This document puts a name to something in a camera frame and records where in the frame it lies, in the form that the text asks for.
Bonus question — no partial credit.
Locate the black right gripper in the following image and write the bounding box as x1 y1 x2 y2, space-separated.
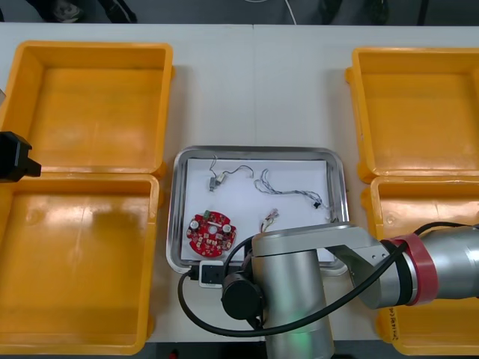
239 245 256 278

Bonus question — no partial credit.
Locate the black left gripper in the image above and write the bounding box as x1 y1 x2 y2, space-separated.
0 130 43 183

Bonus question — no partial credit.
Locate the red black green-yellow wire harness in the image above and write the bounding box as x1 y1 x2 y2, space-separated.
260 209 281 233

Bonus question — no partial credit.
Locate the blue-white twisted wire harness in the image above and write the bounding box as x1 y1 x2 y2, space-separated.
253 168 336 221

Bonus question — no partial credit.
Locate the steel tray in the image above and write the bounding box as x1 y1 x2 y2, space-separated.
165 144 351 277

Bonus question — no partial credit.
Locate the small metal solenoid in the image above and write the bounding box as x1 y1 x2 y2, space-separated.
219 165 255 181
207 154 221 192

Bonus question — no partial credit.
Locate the round red circuit board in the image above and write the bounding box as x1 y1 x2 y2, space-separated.
185 209 240 259

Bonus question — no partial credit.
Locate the white sheet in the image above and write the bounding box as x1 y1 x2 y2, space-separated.
179 158 332 263

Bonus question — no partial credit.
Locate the yellow-orange plastic bin with handwriting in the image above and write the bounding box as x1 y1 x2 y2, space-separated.
361 175 479 358

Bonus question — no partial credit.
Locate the white cable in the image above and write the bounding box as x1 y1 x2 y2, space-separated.
245 0 299 25

